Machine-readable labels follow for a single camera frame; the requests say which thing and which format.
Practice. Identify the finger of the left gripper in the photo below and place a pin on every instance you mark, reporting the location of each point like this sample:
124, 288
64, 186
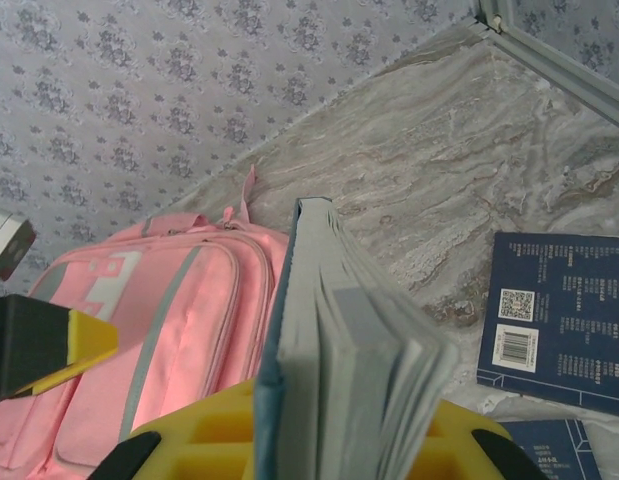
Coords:
34, 345

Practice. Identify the teal hardcover notebook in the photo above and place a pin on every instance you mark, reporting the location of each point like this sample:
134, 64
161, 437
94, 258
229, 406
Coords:
329, 325

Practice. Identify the navy book with QR code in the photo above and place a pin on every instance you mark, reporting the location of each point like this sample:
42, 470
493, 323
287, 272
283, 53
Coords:
564, 310

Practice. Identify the aluminium frame post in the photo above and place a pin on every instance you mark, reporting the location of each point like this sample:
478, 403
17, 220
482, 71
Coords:
494, 7

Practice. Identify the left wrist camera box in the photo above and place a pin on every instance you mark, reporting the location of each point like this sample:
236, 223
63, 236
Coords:
9, 240

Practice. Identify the pink backpack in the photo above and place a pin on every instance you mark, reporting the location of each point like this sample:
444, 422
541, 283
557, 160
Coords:
199, 310

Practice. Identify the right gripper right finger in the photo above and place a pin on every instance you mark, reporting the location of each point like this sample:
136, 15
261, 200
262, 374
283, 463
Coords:
474, 450

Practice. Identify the aluminium side rail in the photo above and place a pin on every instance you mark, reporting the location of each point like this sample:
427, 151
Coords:
564, 70

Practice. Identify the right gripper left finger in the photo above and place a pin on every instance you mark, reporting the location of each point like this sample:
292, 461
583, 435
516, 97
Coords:
204, 440

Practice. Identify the navy book with barcode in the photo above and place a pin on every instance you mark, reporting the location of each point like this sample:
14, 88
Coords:
554, 450

